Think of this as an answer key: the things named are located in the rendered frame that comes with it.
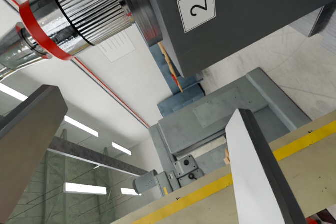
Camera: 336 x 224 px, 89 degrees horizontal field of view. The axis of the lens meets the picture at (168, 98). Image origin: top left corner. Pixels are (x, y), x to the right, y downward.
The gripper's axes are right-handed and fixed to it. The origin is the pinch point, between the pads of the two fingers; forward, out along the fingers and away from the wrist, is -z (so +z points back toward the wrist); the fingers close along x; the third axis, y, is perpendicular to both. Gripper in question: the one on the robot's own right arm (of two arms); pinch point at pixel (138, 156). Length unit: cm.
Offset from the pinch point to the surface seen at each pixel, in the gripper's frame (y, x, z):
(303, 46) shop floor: 51, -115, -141
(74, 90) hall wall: 376, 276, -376
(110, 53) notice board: 258, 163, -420
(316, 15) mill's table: -2.0, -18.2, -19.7
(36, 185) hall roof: 592, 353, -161
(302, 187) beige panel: 93, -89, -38
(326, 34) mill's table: -0.4, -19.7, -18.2
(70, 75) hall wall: 315, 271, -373
